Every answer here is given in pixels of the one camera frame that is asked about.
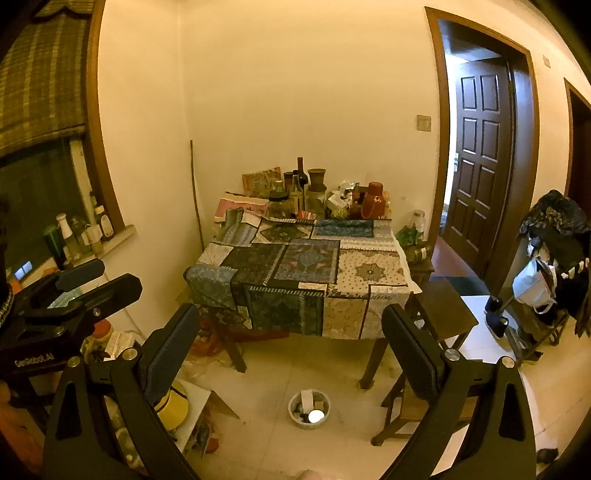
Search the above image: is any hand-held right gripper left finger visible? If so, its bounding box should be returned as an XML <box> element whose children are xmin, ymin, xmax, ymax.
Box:
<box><xmin>42</xmin><ymin>302</ymin><xmax>201</xmax><ymax>480</ymax></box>

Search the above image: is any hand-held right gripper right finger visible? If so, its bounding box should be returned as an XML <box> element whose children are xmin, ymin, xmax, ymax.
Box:
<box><xmin>381</xmin><ymin>302</ymin><xmax>539</xmax><ymax>480</ymax></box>

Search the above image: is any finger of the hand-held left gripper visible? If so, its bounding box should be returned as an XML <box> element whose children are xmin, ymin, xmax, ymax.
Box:
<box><xmin>60</xmin><ymin>274</ymin><xmax>142</xmax><ymax>324</ymax></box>
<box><xmin>23</xmin><ymin>258</ymin><xmax>106</xmax><ymax>310</ymax></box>

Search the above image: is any small round waste bin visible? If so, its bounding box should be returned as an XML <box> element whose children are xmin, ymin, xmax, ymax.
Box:
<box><xmin>288</xmin><ymin>389</ymin><xmax>331</xmax><ymax>430</ymax></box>

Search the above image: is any row of windowsill bottles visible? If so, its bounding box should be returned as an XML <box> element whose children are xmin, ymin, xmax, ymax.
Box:
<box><xmin>44</xmin><ymin>191</ymin><xmax>116</xmax><ymax>271</ymax></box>

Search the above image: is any orange lidded jar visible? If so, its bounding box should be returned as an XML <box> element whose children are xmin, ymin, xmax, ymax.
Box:
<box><xmin>90</xmin><ymin>320</ymin><xmax>114</xmax><ymax>352</ymax></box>

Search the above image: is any yellow round lid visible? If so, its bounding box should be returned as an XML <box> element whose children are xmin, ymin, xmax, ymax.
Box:
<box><xmin>154</xmin><ymin>381</ymin><xmax>191</xmax><ymax>418</ymax></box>

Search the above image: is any dark wooden stool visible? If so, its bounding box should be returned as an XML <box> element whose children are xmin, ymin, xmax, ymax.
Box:
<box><xmin>372</xmin><ymin>277</ymin><xmax>479</xmax><ymax>446</ymax></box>

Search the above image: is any white side table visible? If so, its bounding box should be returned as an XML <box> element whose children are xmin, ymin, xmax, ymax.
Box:
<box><xmin>455</xmin><ymin>295</ymin><xmax>522</xmax><ymax>365</ymax></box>

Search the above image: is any orange cloth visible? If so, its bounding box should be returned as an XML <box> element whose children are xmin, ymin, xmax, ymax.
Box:
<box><xmin>0</xmin><ymin>406</ymin><xmax>44</xmax><ymax>467</ymax></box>

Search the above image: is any thin wooden stick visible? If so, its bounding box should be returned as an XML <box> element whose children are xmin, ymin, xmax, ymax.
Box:
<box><xmin>189</xmin><ymin>141</ymin><xmax>205</xmax><ymax>250</ymax></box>

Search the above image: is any table with patchwork cloth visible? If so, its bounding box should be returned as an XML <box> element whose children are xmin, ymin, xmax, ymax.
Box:
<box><xmin>184</xmin><ymin>219</ymin><xmax>423</xmax><ymax>340</ymax></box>

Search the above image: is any pink folded cloth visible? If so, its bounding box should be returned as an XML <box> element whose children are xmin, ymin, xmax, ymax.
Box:
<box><xmin>217</xmin><ymin>191</ymin><xmax>271</xmax><ymax>222</ymax></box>

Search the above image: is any red thermos flask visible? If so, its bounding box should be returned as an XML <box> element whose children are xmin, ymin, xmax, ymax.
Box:
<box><xmin>361</xmin><ymin>181</ymin><xmax>386</xmax><ymax>220</ymax></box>

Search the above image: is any floral patterned box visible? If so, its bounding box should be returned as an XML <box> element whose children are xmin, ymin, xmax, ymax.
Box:
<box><xmin>242</xmin><ymin>167</ymin><xmax>282</xmax><ymax>199</ymax></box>

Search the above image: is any cluster of jars and containers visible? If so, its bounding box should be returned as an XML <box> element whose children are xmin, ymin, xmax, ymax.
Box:
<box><xmin>268</xmin><ymin>171</ymin><xmax>365</xmax><ymax>220</ymax></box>

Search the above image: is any pile of dark clothes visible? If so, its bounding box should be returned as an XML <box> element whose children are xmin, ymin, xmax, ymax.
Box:
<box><xmin>519</xmin><ymin>189</ymin><xmax>591</xmax><ymax>324</ymax></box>

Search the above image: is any woven window blind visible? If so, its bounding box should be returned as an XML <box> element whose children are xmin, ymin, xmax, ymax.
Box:
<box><xmin>0</xmin><ymin>0</ymin><xmax>93</xmax><ymax>158</ymax></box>

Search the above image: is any brown panelled door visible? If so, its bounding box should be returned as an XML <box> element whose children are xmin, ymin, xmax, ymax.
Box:
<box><xmin>443</xmin><ymin>60</ymin><xmax>515</xmax><ymax>268</ymax></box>

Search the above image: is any brown window frame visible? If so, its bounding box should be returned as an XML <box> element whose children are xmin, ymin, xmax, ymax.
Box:
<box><xmin>85</xmin><ymin>0</ymin><xmax>127</xmax><ymax>232</ymax></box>

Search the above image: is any brown door frame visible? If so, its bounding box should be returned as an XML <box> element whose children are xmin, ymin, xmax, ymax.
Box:
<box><xmin>425</xmin><ymin>6</ymin><xmax>541</xmax><ymax>296</ymax></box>
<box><xmin>564</xmin><ymin>78</ymin><xmax>591</xmax><ymax>204</ymax></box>

